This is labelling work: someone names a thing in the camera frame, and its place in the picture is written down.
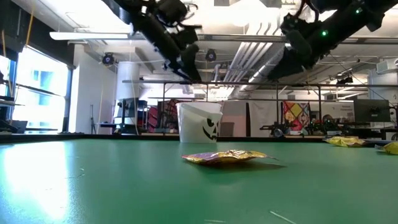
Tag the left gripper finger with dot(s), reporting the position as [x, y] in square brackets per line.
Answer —
[183, 71]
[192, 62]

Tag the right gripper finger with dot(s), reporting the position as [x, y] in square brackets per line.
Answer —
[287, 74]
[289, 62]

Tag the yellow Sour Patch candy packet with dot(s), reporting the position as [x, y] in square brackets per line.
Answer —
[391, 148]
[224, 157]
[345, 141]

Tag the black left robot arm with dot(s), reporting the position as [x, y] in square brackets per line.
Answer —
[140, 18]

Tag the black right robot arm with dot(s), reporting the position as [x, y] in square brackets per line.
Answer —
[342, 21]

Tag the black ceiling spotlight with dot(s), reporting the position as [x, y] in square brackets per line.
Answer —
[108, 59]
[211, 55]

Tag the colourful diamond hanging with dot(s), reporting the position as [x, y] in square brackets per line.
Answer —
[295, 112]

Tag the silver air ducts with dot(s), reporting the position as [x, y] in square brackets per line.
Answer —
[245, 62]

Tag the person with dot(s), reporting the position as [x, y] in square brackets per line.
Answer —
[327, 118]

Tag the white air unit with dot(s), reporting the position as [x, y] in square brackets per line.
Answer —
[387, 66]

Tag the black widescreen monitor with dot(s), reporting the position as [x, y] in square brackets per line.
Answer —
[371, 110]

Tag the green table mat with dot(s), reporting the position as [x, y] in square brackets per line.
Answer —
[199, 193]

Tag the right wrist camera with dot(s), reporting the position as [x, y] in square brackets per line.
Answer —
[295, 23]

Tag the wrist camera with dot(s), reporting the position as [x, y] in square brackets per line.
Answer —
[172, 11]
[295, 23]

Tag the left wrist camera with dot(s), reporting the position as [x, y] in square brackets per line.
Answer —
[172, 11]

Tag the black metal rack frame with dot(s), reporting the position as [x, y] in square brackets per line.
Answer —
[248, 83]

